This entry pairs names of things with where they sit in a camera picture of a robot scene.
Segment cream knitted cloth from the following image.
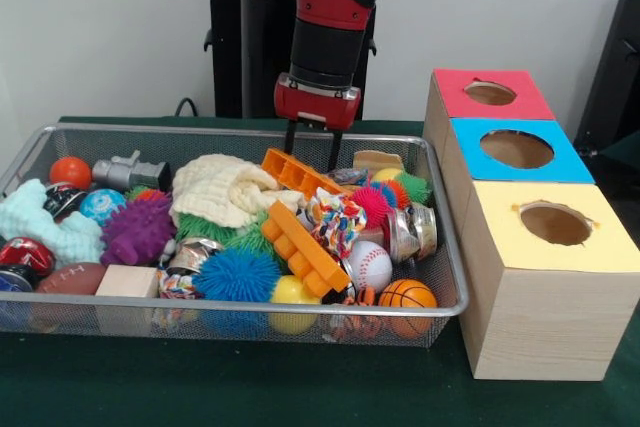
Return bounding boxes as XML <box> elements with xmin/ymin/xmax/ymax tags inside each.
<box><xmin>170</xmin><ymin>154</ymin><xmax>306</xmax><ymax>229</ymax></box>

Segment crushed silver can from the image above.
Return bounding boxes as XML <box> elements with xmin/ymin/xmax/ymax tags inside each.
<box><xmin>385</xmin><ymin>204</ymin><xmax>439</xmax><ymax>264</ymax></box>

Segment orange toy brick round studs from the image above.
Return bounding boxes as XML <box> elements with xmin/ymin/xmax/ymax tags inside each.
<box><xmin>261</xmin><ymin>200</ymin><xmax>352</xmax><ymax>300</ymax></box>

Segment red orange ball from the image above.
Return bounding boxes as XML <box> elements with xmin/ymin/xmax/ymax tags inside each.
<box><xmin>48</xmin><ymin>156</ymin><xmax>93</xmax><ymax>190</ymax></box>

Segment clear shallow mesh bin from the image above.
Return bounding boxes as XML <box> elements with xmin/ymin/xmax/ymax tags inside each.
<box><xmin>0</xmin><ymin>123</ymin><xmax>469</xmax><ymax>348</ymax></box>

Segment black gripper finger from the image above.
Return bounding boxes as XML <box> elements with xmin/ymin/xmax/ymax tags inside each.
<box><xmin>283</xmin><ymin>119</ymin><xmax>299</xmax><ymax>155</ymax></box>
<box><xmin>327</xmin><ymin>129</ymin><xmax>344</xmax><ymax>173</ymax></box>

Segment purple spiky ball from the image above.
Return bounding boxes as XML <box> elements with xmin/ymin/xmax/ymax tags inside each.
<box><xmin>100</xmin><ymin>192</ymin><xmax>179</xmax><ymax>267</ymax></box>

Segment blue spiky ball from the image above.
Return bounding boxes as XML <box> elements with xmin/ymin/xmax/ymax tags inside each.
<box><xmin>192</xmin><ymin>249</ymin><xmax>282</xmax><ymax>338</ymax></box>

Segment wooden box three holes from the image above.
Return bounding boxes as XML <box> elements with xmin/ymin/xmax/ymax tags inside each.
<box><xmin>425</xmin><ymin>69</ymin><xmax>640</xmax><ymax>382</ymax></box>

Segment yellow ball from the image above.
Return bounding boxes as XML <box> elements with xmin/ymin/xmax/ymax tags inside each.
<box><xmin>268</xmin><ymin>275</ymin><xmax>322</xmax><ymax>336</ymax></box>

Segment small orange basketball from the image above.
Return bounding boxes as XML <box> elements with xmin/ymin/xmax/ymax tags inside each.
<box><xmin>378</xmin><ymin>279</ymin><xmax>438</xmax><ymax>338</ymax></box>

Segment white baseball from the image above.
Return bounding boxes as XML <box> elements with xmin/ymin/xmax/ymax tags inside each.
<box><xmin>343</xmin><ymin>240</ymin><xmax>394</xmax><ymax>295</ymax></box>

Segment dark green table cloth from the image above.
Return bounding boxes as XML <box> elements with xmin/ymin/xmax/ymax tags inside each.
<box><xmin>0</xmin><ymin>115</ymin><xmax>640</xmax><ymax>427</ymax></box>

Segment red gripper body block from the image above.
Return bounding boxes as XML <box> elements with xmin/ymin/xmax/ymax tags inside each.
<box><xmin>273</xmin><ymin>73</ymin><xmax>363</xmax><ymax>134</ymax></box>

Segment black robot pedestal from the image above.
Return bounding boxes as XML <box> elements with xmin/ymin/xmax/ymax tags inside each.
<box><xmin>193</xmin><ymin>0</ymin><xmax>403</xmax><ymax>120</ymax></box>

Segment long orange toy brick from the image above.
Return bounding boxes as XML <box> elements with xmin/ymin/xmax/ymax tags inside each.
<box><xmin>262</xmin><ymin>148</ymin><xmax>346</xmax><ymax>199</ymax></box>

